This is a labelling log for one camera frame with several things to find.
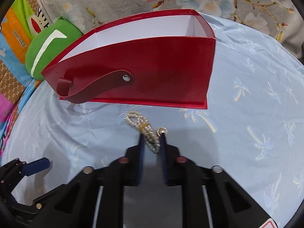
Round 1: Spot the light blue palm print sheet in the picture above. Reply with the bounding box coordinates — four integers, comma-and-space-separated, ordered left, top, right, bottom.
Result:
0, 12, 304, 228

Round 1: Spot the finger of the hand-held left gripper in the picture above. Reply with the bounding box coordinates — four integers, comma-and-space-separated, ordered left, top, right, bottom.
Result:
22, 158, 51, 176

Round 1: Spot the red box with strap handle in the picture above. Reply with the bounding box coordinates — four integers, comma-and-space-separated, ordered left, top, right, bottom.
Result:
41, 9, 216, 111

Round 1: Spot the colourful cartoon blanket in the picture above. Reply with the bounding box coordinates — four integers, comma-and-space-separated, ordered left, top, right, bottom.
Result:
0, 0, 55, 152

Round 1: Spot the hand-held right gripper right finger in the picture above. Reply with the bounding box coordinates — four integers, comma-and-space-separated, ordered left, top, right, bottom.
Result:
159, 133, 281, 228

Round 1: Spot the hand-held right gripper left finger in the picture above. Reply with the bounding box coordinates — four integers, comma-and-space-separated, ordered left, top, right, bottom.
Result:
31, 133, 146, 228

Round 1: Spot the pearl bracelet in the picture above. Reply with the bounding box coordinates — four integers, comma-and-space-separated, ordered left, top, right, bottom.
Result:
123, 110, 160, 154

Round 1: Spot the green pillow with white stripe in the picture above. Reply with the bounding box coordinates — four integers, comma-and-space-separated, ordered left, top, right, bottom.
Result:
25, 19, 82, 80

